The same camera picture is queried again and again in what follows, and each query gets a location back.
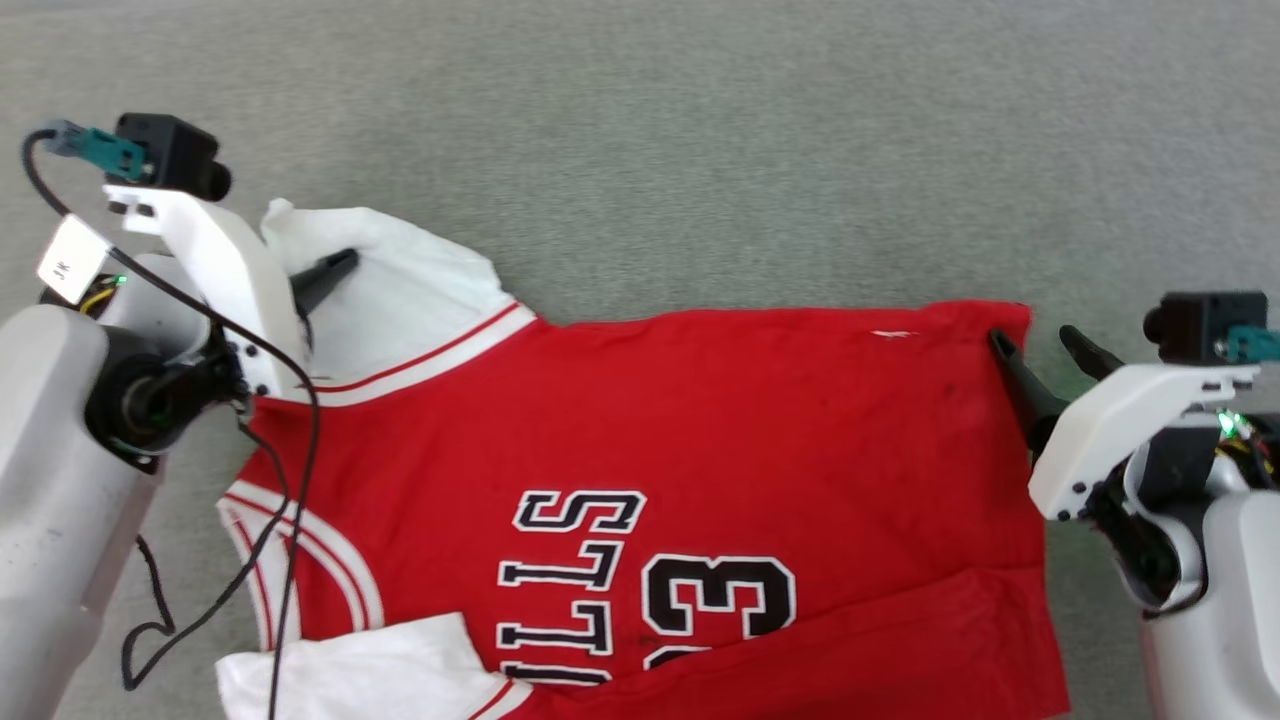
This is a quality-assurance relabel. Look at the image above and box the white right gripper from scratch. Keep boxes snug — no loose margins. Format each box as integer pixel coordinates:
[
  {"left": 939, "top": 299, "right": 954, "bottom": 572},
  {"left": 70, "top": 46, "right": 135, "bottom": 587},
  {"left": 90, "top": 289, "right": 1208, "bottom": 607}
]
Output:
[{"left": 988, "top": 327, "right": 1261, "bottom": 609}]

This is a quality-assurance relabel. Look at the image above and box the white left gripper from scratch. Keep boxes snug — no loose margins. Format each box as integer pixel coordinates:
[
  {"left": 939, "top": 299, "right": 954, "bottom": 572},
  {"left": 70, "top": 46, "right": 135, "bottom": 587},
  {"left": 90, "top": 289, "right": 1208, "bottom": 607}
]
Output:
[{"left": 85, "top": 185, "right": 359, "bottom": 461}]

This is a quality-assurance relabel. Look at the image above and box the red and white basketball jersey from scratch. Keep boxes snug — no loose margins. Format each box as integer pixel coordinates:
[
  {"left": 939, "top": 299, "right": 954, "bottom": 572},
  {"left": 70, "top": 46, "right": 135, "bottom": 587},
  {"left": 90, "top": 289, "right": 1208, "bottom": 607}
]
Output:
[{"left": 215, "top": 198, "right": 1071, "bottom": 720}]

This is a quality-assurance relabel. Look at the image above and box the white label tag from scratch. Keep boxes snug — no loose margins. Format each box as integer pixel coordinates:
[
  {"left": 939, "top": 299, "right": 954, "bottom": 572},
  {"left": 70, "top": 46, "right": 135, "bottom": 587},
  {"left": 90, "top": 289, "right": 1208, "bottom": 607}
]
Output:
[{"left": 37, "top": 213, "right": 113, "bottom": 304}]

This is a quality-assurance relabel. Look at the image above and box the black cable with teal plug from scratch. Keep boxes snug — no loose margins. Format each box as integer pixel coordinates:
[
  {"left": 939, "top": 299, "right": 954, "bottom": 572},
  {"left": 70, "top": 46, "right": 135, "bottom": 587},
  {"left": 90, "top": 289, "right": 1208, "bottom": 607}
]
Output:
[
  {"left": 22, "top": 120, "right": 323, "bottom": 720},
  {"left": 1225, "top": 325, "right": 1280, "bottom": 364}
]

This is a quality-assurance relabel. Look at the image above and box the thin black cable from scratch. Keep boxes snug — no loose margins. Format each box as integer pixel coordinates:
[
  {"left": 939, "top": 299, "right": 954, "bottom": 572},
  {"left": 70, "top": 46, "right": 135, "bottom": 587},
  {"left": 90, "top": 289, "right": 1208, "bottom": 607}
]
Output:
[{"left": 120, "top": 415, "right": 301, "bottom": 693}]

